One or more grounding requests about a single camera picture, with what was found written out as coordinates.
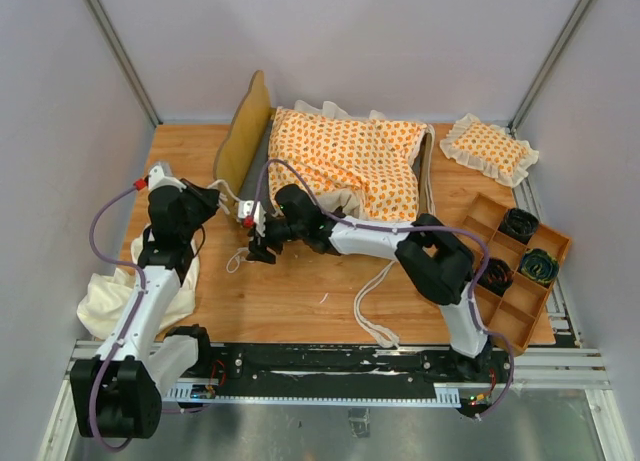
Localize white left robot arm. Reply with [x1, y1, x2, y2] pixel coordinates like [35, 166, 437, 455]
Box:
[70, 177, 220, 451]

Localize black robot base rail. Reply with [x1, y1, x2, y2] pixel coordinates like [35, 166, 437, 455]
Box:
[70, 341, 611, 407]

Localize wooden compartment organizer box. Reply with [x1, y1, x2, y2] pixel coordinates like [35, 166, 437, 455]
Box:
[462, 194, 572, 355]

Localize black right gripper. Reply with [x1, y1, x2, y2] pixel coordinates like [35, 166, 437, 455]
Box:
[246, 213, 307, 264]

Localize cream cloth pile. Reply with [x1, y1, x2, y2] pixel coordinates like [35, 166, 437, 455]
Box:
[77, 249, 201, 342]

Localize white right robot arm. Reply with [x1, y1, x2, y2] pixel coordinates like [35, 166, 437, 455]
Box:
[238, 184, 490, 381]

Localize dark rolled sock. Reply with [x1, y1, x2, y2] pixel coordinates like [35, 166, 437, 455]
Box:
[498, 208, 539, 244]
[478, 257, 514, 296]
[518, 248, 560, 288]

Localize wooden pet bed frame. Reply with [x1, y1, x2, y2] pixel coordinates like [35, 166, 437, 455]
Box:
[213, 70, 436, 221]

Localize duck print small pillow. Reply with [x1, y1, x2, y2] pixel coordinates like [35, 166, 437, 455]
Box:
[440, 114, 539, 188]

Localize dark rolled sock upper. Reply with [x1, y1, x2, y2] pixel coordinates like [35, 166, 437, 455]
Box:
[498, 208, 539, 244]

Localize duck print bed cover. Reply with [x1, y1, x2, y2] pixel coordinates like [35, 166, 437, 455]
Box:
[225, 99, 439, 349]

